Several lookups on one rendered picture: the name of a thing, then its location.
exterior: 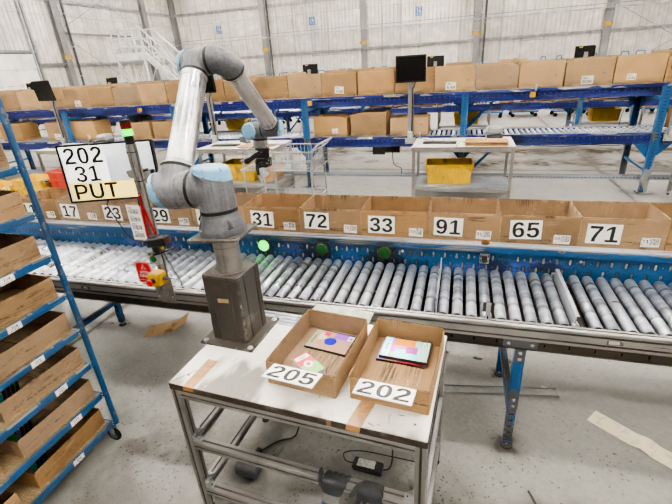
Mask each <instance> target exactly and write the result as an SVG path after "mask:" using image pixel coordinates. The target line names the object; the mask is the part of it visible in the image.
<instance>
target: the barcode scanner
mask: <svg viewBox="0 0 672 504"><path fill-rule="evenodd" d="M171 242H172V240H171V237H170V235H166V234H163V235H161V234H155V235H152V236H150V237H149V238H147V239H146V243H147V246H148V247H150V248H153V250H154V252H155V253H154V254H153V256H156V255H159V254H162V253H161V252H163V251H165V249H164V247H163V246H167V245H168V244H170V243H171Z"/></svg>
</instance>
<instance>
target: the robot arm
mask: <svg viewBox="0 0 672 504"><path fill-rule="evenodd" d="M176 64H177V70H178V72H179V74H180V80H179V86H178V92H177V98H176V103H175V109H174V115H173V121H172V127H171V132H170V138H169V144H168V150H167V155H166V160H164V161H162V162H161V163H160V165H159V170H158V172H154V173H152V174H150V175H149V177H148V179H147V186H146V188H147V193H148V196H149V198H150V200H151V201H152V203H153V204H154V205H155V206H157V207H158V208H162V209H184V208H199V212H200V216H201V218H200V224H199V236H200V237H201V238H204V239H221V238H227V237H231V236H234V235H237V234H240V233H242V232H244V231H245V230H246V223H245V221H244V219H243V218H242V216H241V214H240V213H239V211H238V206H237V200H236V195H235V190H234V184H233V177H232V175H231V171H230V168H229V166H228V165H226V164H222V163H205V164H198V165H194V162H195V155H196V149H197V142H198V136H199V129H200V123H201V116H202V110H203V103H204V97H205V90H206V84H207V81H208V76H209V75H215V74H216V75H219V76H221V77H222V78H223V79H224V80H225V81H228V82H230V83H231V85H232V86H233V87H234V89H235V90H236V91H237V93H238V94H239V96H240V97H241V98H242V100H243V101H244V102H245V104H246V105H247V106H248V108H249V109H250V110H251V112H252V113H253V115H254V116H255V117H256V119H251V122H250V123H245V124H244V125H243V126H242V128H241V133H242V135H243V137H244V138H245V139H247V140H252V139H253V147H254V148H255V150H257V151H258V152H256V153H255V154H253V155H252V156H250V157H248V158H246V159H245V161H244V163H245V164H250V163H251V161H253V160H254V159H256V160H255V165H256V173H257V175H258V178H259V180H260V181H261V182H262V181H263V178H264V177H267V176H268V175H269V172H267V171H266V170H265V168H268V166H271V165H272V158H271V157H269V150H270V148H267V147H268V137H279V136H282V135H283V133H284V125H283V122H282V120H280V119H279V120H277V119H276V118H275V117H274V115H273V114H272V112H271V111H270V109H269V108H268V106H267V105H266V103H265V102H264V100H263V99H262V97H261V96H260V94H259V93H258V91H257V90H256V88H255V87H254V85H253V84H252V82H251V80H250V79H249V77H248V76H247V74H246V73H245V71H244V69H245V67H244V64H243V62H242V61H241V59H240V58H239V57H238V56H237V55H236V54H234V53H233V52H231V51H229V50H227V49H225V48H223V47H219V46H215V45H208V46H203V47H196V48H186V49H184V50H181V51H180V52H179V53H178V55H177V58H176Z"/></svg>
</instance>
